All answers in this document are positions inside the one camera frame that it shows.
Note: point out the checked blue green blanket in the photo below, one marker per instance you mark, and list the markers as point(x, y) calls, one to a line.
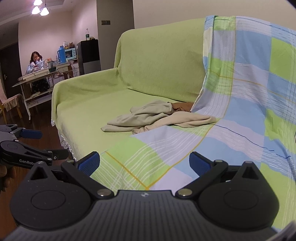
point(249, 81)

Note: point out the ceiling lamp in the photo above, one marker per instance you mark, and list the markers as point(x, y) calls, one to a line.
point(39, 7)

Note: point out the white folding table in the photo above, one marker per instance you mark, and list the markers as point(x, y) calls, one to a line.
point(39, 75)

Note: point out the chair with pink cover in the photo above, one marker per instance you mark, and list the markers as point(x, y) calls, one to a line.
point(11, 100)

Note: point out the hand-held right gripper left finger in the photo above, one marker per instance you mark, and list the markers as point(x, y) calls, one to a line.
point(89, 163)

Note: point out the beige pants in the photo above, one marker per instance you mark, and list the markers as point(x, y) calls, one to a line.
point(138, 118)

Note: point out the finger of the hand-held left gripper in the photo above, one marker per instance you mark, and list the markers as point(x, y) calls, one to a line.
point(31, 134)
point(59, 154)

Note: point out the black grey fridge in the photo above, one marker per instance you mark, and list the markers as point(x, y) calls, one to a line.
point(89, 55)

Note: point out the wall switch plate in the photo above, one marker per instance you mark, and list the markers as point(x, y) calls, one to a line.
point(106, 22)

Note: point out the dark wooden door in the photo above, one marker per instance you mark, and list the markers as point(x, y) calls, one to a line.
point(9, 67)

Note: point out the blue thermos jug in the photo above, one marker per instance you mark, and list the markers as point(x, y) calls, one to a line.
point(62, 55)

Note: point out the brown cloth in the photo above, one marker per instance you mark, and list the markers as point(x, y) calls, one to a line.
point(182, 107)

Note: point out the person's left hand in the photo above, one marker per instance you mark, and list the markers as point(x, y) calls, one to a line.
point(7, 178)

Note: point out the clear plastic bottle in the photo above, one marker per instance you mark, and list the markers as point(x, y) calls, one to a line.
point(87, 34)

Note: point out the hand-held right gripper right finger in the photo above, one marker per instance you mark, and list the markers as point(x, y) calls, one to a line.
point(198, 163)

